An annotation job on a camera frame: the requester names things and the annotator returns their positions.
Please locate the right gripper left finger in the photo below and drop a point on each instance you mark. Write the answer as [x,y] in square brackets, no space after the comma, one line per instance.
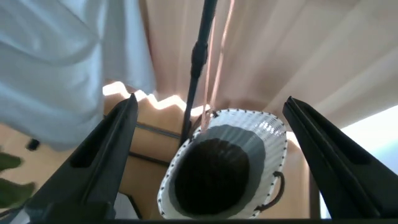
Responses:
[87,183]

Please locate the pale grey shorts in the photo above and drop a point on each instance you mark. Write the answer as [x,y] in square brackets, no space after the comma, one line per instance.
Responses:
[46,77]

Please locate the black clothes rack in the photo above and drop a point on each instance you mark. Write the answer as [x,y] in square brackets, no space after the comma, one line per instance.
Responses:
[199,56]

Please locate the pink clothes hanger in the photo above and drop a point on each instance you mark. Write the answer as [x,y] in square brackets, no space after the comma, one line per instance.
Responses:
[224,46]

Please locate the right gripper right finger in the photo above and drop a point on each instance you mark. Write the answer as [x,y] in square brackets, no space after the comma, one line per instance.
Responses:
[348,180]

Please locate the white laundry basket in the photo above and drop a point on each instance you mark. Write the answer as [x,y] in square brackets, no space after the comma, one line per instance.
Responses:
[267,130]

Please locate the beige curtain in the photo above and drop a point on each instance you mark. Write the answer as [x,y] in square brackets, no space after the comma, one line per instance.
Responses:
[295,46]

